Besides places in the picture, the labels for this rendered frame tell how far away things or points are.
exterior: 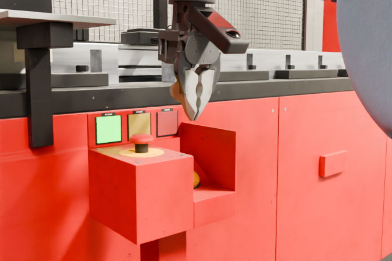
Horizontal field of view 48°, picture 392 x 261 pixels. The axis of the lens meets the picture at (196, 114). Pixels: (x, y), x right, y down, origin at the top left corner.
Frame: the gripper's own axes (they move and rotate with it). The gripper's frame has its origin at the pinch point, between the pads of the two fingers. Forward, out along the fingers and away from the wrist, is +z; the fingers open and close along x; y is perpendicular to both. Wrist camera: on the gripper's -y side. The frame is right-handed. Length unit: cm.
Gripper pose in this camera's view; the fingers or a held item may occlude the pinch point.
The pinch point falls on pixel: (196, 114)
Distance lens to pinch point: 74.8
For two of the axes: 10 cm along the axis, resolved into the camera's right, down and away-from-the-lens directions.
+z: -0.5, 9.8, 1.8
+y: -6.2, -1.7, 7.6
